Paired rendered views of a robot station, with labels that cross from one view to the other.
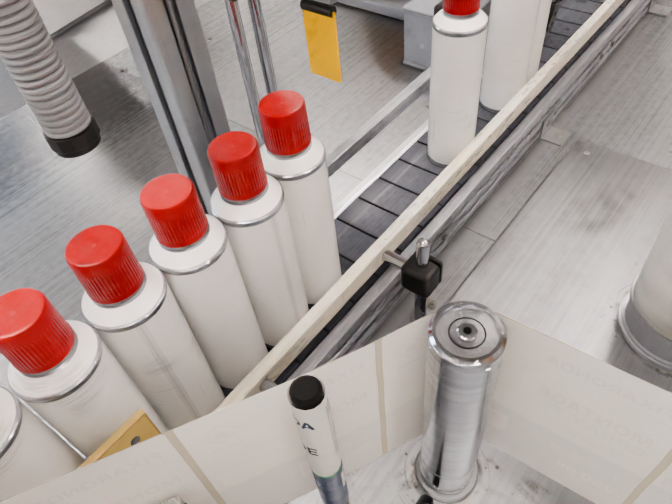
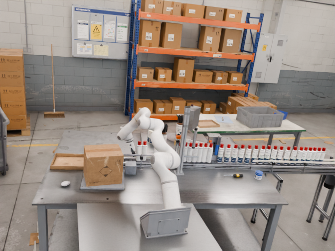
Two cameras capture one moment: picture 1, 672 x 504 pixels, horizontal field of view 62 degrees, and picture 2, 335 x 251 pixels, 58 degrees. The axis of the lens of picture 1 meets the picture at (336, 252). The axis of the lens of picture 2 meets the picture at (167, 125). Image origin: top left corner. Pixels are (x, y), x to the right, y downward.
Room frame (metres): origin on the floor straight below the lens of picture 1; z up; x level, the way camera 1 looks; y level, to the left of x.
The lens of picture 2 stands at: (2.69, 1.47, 2.24)
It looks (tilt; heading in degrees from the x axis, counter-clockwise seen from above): 20 degrees down; 215
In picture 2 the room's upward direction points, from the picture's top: 6 degrees clockwise
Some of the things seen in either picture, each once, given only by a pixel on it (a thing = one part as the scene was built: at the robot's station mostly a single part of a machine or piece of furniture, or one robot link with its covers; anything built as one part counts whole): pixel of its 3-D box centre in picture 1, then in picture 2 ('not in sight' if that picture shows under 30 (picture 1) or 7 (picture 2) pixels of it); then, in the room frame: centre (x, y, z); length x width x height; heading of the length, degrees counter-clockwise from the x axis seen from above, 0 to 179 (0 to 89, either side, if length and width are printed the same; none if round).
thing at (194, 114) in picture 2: not in sight; (191, 117); (0.36, 0.12, 1.38); 0.17 x 0.10 x 0.19; 10
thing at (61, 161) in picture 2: not in sight; (69, 161); (1.09, -0.72, 0.85); 0.30 x 0.26 x 0.04; 135
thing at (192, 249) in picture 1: (210, 293); (189, 152); (0.26, 0.10, 0.98); 0.05 x 0.05 x 0.20
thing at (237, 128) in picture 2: not in sight; (236, 145); (-1.70, -0.18, 0.40); 1.90 x 0.75 x 0.80; 144
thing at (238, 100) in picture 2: not in sight; (245, 112); (-3.93, -0.96, 0.32); 1.20 x 0.83 x 0.64; 53
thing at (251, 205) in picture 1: (262, 251); (184, 152); (0.29, 0.06, 0.98); 0.05 x 0.05 x 0.20
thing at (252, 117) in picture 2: not in sight; (259, 116); (-1.87, 0.04, 0.91); 0.60 x 0.40 x 0.22; 148
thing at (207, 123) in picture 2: not in sight; (206, 123); (-1.10, -0.47, 0.82); 0.34 x 0.24 x 0.03; 150
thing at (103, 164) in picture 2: not in sight; (102, 164); (1.07, -0.28, 0.99); 0.30 x 0.24 x 0.27; 147
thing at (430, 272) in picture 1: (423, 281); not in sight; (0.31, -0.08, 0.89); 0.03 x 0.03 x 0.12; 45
